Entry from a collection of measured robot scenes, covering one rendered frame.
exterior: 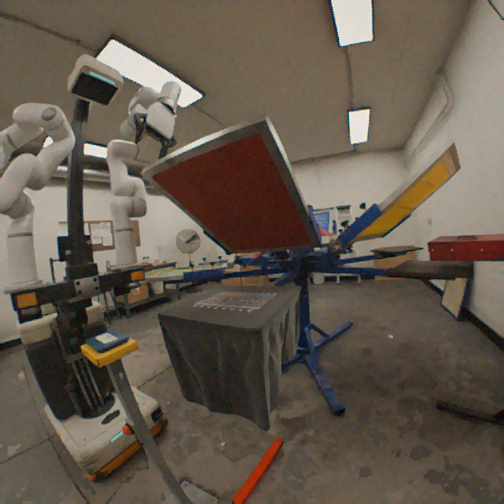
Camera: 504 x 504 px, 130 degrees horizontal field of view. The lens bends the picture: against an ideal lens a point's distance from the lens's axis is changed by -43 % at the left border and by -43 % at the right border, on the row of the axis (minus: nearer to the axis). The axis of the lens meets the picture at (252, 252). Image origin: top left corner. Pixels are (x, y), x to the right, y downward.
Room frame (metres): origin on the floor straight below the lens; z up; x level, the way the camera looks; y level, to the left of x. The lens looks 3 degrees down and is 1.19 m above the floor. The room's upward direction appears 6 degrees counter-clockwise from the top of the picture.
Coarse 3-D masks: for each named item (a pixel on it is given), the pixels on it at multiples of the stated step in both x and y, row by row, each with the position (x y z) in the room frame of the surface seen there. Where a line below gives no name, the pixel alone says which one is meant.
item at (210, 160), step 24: (240, 144) 0.63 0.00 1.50; (264, 144) 0.62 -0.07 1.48; (216, 168) 0.74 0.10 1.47; (240, 168) 0.72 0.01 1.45; (264, 168) 0.71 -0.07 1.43; (240, 192) 0.84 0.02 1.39; (264, 192) 0.82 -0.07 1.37; (288, 192) 0.79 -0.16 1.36; (264, 216) 0.96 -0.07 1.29; (288, 216) 0.93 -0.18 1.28; (264, 240) 1.16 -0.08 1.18; (288, 240) 1.12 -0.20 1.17
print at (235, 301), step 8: (216, 296) 0.93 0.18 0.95; (224, 296) 0.92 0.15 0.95; (232, 296) 0.90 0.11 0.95; (240, 296) 0.89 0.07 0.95; (248, 296) 0.88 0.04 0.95; (256, 296) 0.87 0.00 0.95; (264, 296) 0.85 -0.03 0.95; (272, 296) 0.84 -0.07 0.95; (200, 304) 0.82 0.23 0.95; (208, 304) 0.81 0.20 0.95; (216, 304) 0.80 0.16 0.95; (224, 304) 0.79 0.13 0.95; (232, 304) 0.78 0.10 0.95; (240, 304) 0.77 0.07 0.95; (248, 304) 0.76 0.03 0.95; (256, 304) 0.75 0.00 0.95
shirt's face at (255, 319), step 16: (224, 288) 1.08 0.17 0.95; (240, 288) 1.05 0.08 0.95; (256, 288) 1.01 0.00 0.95; (272, 288) 0.98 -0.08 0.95; (288, 288) 0.94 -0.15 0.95; (192, 304) 0.83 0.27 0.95; (272, 304) 0.73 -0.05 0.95; (208, 320) 0.63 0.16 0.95; (224, 320) 0.62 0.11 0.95; (240, 320) 0.61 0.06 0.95; (256, 320) 0.60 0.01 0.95
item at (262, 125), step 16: (240, 128) 0.58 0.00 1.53; (256, 128) 0.57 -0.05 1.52; (272, 128) 0.58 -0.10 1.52; (192, 144) 0.68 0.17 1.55; (208, 144) 0.64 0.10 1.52; (224, 144) 0.64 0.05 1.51; (272, 144) 0.61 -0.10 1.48; (160, 160) 0.76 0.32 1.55; (176, 160) 0.72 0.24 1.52; (288, 160) 0.70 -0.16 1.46; (144, 176) 0.82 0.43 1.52; (288, 176) 0.72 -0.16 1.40; (304, 208) 0.86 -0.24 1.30; (304, 224) 0.96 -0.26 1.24
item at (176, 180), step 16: (192, 160) 0.71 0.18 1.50; (160, 176) 0.81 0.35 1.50; (176, 176) 0.80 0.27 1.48; (192, 176) 0.79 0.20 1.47; (208, 176) 0.78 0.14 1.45; (176, 192) 0.89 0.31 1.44; (192, 192) 0.88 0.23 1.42; (208, 192) 0.87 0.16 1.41; (192, 208) 0.99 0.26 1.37; (208, 208) 0.97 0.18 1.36; (224, 208) 0.95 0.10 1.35; (208, 224) 1.10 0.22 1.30; (224, 224) 1.08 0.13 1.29; (240, 224) 1.05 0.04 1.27; (224, 240) 1.24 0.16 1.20; (240, 240) 1.21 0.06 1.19; (256, 240) 1.18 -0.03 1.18
